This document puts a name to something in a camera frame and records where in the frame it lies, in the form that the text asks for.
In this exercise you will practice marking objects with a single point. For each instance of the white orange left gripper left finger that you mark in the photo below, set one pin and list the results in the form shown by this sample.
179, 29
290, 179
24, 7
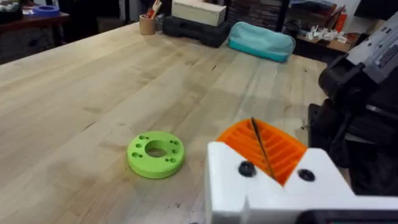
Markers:
227, 174

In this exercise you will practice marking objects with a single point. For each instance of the white orange left gripper right finger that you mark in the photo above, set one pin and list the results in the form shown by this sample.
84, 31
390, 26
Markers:
317, 174

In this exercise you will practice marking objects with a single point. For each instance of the green disc with holes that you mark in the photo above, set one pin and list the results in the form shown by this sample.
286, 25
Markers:
143, 165

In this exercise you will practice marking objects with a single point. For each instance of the cardboard tray with white parts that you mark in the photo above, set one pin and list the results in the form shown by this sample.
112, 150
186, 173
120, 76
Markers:
326, 39

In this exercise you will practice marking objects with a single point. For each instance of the teal soft zip bag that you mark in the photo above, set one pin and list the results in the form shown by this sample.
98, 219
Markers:
261, 40

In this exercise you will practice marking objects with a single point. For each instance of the black plastic tool case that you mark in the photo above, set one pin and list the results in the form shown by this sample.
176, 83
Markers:
199, 31

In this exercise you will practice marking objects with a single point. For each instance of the cream rectangular box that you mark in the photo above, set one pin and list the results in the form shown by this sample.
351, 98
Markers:
199, 11

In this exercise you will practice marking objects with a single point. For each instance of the wooden cup with tools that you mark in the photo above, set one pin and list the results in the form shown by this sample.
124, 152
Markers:
147, 26

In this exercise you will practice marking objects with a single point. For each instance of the blue tape roll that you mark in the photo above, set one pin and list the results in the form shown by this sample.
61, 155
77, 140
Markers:
46, 11

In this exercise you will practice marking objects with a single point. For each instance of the dark wooden side table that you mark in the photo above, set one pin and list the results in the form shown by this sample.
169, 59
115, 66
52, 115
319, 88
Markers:
34, 20

